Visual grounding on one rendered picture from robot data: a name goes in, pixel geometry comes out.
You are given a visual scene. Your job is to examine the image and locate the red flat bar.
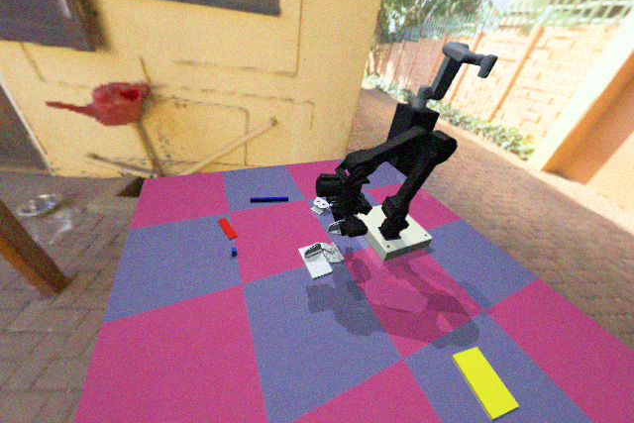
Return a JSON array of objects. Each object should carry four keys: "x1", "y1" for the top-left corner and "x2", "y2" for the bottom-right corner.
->
[{"x1": 217, "y1": 218, "x2": 237, "y2": 240}]

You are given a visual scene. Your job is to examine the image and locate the yellow flat rectangular plate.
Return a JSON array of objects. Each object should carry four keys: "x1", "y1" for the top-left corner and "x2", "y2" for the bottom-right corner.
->
[{"x1": 452, "y1": 347, "x2": 519, "y2": 420}]

